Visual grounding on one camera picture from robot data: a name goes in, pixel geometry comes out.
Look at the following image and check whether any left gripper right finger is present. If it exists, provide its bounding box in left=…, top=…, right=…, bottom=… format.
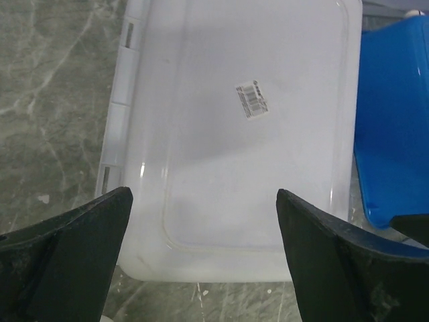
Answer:
left=276, top=189, right=428, bottom=321

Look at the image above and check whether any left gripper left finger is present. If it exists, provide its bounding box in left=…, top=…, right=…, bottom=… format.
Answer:
left=1, top=187, right=133, bottom=321

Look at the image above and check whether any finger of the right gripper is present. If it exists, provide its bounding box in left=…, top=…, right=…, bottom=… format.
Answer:
left=390, top=214, right=429, bottom=247

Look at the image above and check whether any blue plastic container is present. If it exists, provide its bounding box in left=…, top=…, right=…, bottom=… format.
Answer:
left=354, top=15, right=428, bottom=229

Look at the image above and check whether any large white plastic container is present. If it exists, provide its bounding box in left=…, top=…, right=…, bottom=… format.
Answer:
left=96, top=0, right=363, bottom=282

